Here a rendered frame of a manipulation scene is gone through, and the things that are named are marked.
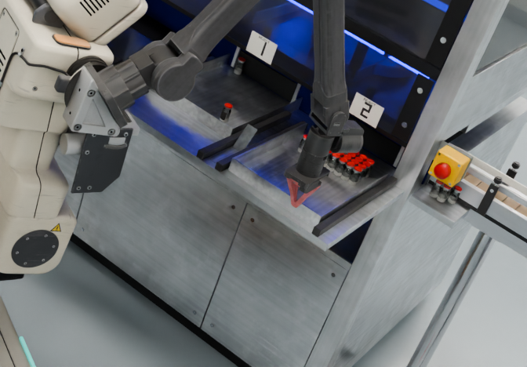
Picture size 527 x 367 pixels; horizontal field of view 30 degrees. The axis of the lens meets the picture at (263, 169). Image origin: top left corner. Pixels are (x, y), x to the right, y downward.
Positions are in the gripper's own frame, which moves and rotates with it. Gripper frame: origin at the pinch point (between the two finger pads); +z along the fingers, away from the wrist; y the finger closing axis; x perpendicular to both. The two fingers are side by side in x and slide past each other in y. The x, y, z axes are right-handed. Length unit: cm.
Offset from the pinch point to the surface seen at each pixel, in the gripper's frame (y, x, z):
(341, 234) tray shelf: 5.3, -11.2, 3.7
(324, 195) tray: 14.9, -0.3, 3.4
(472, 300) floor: 153, -23, 94
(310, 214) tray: 1.2, -4.0, 1.1
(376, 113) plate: 38.6, 3.4, -10.9
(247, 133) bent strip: 13.4, 23.7, -0.8
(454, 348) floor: 119, -30, 93
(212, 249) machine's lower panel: 38, 34, 55
